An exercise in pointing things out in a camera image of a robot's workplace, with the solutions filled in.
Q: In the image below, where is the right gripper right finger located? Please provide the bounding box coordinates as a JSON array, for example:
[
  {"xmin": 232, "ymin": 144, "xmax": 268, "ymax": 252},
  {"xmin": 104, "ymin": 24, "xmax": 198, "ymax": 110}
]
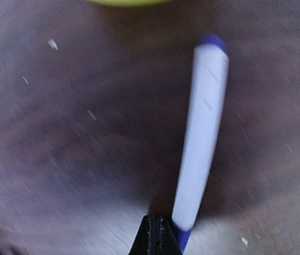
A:
[{"xmin": 155, "ymin": 217, "xmax": 182, "ymax": 255}]

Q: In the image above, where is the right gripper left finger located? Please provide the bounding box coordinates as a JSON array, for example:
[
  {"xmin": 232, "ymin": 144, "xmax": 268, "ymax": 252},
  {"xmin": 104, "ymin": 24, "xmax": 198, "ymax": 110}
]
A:
[{"xmin": 130, "ymin": 215, "xmax": 155, "ymax": 255}]

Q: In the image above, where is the purple-capped white marker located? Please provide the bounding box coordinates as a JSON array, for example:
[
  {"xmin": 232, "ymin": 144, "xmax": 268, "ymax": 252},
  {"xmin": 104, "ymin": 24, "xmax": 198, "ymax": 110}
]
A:
[{"xmin": 172, "ymin": 35, "xmax": 229, "ymax": 252}]

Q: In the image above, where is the yellow-green plastic bowl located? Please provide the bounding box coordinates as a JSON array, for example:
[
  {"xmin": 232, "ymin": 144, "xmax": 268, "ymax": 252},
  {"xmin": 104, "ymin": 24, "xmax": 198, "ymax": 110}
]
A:
[{"xmin": 90, "ymin": 0, "xmax": 168, "ymax": 7}]

